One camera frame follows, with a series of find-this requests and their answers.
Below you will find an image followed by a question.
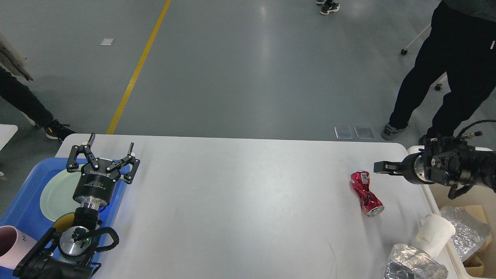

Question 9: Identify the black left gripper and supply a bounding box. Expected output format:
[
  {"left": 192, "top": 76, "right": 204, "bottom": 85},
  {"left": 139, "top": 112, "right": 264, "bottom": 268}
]
[{"left": 66, "top": 133, "right": 141, "bottom": 208}]

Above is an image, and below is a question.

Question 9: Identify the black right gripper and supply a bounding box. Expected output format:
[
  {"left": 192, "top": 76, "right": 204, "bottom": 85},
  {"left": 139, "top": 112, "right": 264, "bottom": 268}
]
[{"left": 374, "top": 153, "right": 425, "bottom": 185}]

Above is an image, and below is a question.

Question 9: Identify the red shiny wrapper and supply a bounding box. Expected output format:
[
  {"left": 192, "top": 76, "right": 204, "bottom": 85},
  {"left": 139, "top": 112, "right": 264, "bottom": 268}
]
[{"left": 350, "top": 170, "right": 385, "bottom": 217}]

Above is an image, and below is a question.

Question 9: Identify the light green plate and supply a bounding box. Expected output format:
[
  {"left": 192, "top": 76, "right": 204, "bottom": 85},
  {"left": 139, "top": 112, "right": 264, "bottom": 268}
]
[{"left": 40, "top": 170, "right": 81, "bottom": 221}]

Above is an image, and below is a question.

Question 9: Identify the teal mug yellow inside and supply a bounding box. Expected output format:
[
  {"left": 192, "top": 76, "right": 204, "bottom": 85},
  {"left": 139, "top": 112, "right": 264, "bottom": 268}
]
[{"left": 52, "top": 212, "right": 78, "bottom": 252}]

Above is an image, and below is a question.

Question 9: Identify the aluminium foil sheet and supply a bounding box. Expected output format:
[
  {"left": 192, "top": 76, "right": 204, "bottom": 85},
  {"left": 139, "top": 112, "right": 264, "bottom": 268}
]
[{"left": 440, "top": 205, "right": 491, "bottom": 261}]

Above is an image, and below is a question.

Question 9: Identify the brown paper bag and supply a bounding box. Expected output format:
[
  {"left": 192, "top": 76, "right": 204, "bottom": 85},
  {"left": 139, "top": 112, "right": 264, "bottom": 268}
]
[
  {"left": 463, "top": 254, "right": 485, "bottom": 277},
  {"left": 464, "top": 205, "right": 492, "bottom": 252}
]

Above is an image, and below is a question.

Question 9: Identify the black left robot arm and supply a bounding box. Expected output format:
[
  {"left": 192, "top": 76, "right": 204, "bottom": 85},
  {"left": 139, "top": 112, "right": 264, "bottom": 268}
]
[{"left": 14, "top": 133, "right": 140, "bottom": 279}]

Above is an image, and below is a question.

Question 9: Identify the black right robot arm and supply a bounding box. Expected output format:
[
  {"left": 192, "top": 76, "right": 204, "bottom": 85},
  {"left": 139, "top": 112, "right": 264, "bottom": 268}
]
[{"left": 374, "top": 127, "right": 496, "bottom": 200}]

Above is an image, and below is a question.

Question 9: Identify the white paper cup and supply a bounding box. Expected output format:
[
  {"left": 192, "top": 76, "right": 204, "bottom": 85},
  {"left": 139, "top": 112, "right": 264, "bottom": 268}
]
[{"left": 411, "top": 214, "right": 456, "bottom": 258}]

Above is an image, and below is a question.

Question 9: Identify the blue plastic tray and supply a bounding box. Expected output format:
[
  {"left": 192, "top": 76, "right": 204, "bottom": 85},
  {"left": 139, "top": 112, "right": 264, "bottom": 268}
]
[{"left": 0, "top": 157, "right": 128, "bottom": 279}]

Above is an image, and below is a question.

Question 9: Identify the beige plastic bin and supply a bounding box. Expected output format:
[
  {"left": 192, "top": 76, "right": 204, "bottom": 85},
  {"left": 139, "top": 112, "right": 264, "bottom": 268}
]
[{"left": 406, "top": 146, "right": 496, "bottom": 279}]

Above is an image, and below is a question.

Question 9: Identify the white office chair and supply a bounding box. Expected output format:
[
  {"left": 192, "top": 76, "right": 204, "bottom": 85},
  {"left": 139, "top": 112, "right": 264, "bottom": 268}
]
[{"left": 400, "top": 24, "right": 448, "bottom": 91}]

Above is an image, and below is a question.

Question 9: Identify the brown paper bag in bin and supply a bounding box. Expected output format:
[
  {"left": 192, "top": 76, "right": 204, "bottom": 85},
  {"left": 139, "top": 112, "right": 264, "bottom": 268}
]
[{"left": 464, "top": 205, "right": 492, "bottom": 252}]

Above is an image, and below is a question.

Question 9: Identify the small foil wrapper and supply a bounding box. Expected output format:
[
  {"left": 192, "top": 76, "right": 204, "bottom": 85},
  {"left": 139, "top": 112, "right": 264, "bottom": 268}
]
[{"left": 383, "top": 244, "right": 448, "bottom": 279}]

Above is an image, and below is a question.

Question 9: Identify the white side table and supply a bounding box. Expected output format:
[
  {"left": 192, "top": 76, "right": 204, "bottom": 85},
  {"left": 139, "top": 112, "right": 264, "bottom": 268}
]
[{"left": 0, "top": 124, "right": 19, "bottom": 177}]

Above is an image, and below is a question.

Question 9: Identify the person in black left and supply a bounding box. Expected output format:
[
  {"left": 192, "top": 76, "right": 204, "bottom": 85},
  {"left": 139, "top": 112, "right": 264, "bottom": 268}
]
[{"left": 0, "top": 67, "right": 76, "bottom": 141}]

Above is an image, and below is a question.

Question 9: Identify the person in black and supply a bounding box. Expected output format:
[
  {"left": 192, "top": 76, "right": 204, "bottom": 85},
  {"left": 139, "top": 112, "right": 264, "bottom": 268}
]
[
  {"left": 381, "top": 0, "right": 496, "bottom": 141},
  {"left": 0, "top": 67, "right": 76, "bottom": 141}
]

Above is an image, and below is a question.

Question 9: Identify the pink ribbed mug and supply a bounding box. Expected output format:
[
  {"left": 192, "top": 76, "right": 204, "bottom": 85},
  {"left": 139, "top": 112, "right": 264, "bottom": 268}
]
[{"left": 0, "top": 226, "right": 38, "bottom": 270}]

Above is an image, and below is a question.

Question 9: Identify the person in black right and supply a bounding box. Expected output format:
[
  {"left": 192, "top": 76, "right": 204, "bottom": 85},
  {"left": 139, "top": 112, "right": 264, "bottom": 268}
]
[{"left": 381, "top": 0, "right": 496, "bottom": 141}]

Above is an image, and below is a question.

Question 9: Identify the person with black sneakers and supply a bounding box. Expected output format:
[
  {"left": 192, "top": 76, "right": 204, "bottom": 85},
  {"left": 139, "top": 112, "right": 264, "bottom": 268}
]
[{"left": 315, "top": 0, "right": 340, "bottom": 15}]

